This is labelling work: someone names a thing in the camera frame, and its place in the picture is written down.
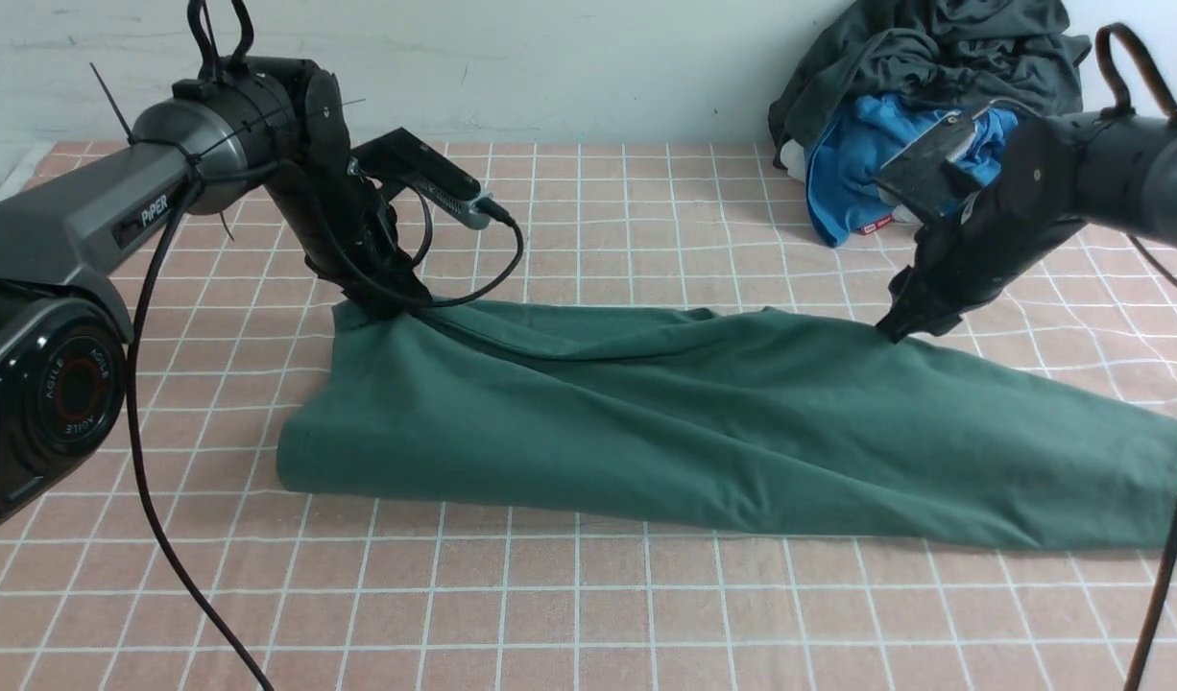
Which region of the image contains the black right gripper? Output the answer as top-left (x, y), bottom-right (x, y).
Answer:
top-left (877, 206), bottom-right (1085, 343)

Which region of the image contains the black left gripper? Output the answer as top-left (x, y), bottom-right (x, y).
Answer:
top-left (264, 160), bottom-right (434, 320)

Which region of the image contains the green long-sleeved shirt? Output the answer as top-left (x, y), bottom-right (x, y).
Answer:
top-left (275, 301), bottom-right (1177, 551)

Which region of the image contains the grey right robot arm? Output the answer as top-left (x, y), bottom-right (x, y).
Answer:
top-left (877, 112), bottom-right (1177, 343)

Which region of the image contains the blue crumpled garment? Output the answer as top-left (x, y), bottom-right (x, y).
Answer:
top-left (806, 93), bottom-right (1020, 250)

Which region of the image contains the dark grey crumpled garment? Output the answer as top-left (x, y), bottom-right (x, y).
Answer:
top-left (767, 1), bottom-right (1092, 148)

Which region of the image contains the pink checkered tablecloth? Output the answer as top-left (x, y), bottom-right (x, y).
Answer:
top-left (0, 142), bottom-right (1177, 690)

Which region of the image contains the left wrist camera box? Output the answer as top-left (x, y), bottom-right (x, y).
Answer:
top-left (350, 128), bottom-right (516, 230)

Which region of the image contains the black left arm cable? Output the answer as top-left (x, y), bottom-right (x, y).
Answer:
top-left (125, 0), bottom-right (527, 691)

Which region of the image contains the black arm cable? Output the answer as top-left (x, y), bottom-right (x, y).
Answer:
top-left (125, 0), bottom-right (527, 691)
top-left (1093, 24), bottom-right (1177, 691)

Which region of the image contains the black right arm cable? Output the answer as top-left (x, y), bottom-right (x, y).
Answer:
top-left (1093, 24), bottom-right (1177, 691)

